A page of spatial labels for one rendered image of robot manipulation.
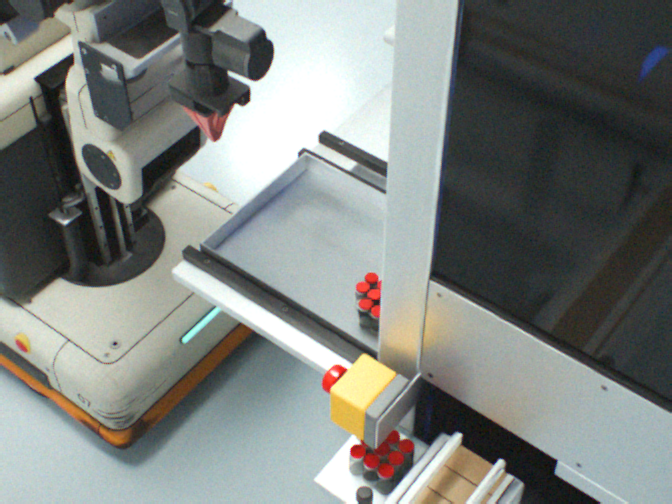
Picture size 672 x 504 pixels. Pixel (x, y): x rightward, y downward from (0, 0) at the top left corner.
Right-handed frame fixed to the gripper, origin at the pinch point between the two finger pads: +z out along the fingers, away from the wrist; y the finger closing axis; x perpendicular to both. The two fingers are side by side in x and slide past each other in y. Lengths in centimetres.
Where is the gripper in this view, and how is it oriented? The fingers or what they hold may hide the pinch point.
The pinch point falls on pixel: (215, 135)
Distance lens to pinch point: 150.8
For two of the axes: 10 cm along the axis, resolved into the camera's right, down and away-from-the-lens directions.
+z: 0.2, 6.8, 7.4
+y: 7.9, 4.5, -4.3
